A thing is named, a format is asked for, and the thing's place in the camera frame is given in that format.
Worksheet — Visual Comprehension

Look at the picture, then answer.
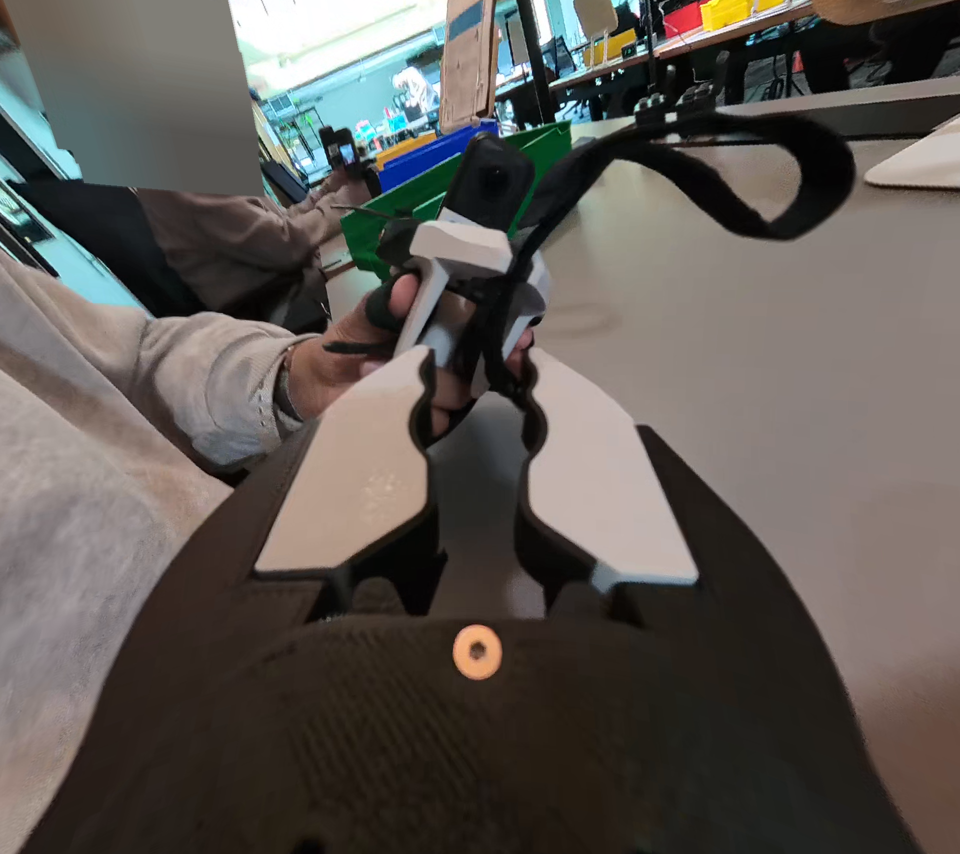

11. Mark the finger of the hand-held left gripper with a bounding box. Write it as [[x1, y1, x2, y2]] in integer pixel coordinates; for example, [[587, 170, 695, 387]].
[[499, 248, 554, 359], [409, 218, 514, 275]]

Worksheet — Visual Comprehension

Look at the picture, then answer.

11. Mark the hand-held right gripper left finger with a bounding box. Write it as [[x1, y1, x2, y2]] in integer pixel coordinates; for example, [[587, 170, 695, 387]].
[[253, 346, 440, 581]]

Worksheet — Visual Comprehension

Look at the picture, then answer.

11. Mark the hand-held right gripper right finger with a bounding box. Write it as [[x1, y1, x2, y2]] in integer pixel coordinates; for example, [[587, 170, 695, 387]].
[[514, 346, 701, 594]]

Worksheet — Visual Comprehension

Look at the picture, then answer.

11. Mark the black strap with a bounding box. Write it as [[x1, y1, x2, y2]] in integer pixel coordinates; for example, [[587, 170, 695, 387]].
[[453, 110, 858, 420]]

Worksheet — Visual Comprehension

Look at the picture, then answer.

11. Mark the person's left forearm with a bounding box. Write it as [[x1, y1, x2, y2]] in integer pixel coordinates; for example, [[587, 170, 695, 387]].
[[0, 252, 324, 476]]

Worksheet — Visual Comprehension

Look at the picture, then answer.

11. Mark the person's left hand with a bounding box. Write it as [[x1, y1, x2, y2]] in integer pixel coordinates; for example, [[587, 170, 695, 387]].
[[288, 271, 490, 437]]

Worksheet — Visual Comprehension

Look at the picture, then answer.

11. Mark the blue plastic bin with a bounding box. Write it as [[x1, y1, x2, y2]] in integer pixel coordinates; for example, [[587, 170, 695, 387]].
[[377, 130, 489, 194]]

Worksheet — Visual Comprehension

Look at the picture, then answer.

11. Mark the green plastic bin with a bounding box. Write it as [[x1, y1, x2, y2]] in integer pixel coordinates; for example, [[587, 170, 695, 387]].
[[341, 122, 573, 274]]

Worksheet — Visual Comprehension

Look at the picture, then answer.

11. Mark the orange plastic bin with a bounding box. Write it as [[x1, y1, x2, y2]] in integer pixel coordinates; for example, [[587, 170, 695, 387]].
[[373, 132, 440, 169]]

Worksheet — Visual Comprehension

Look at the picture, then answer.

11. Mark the brown cardboard sheet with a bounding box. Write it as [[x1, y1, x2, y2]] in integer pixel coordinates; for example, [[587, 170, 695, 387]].
[[438, 0, 519, 131]]

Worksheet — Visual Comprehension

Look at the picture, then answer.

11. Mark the black metal pole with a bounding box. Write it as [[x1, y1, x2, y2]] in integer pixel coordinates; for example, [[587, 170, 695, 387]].
[[495, 0, 558, 128]]

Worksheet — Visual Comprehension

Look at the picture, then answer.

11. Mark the black desk clamp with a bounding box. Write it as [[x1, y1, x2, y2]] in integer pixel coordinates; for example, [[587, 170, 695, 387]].
[[633, 68, 725, 126]]

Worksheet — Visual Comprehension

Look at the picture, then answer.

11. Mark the yellow plastic bin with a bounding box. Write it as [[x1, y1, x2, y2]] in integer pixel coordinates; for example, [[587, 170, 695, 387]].
[[701, 0, 794, 32], [585, 29, 639, 65]]

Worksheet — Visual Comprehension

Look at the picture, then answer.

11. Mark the long wooden workbench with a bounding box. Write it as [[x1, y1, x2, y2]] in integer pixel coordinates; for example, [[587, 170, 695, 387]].
[[547, 0, 819, 101]]

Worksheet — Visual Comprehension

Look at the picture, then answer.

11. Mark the person's grey sweatshirt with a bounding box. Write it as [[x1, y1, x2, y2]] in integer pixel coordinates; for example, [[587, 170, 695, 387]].
[[0, 374, 237, 854]]

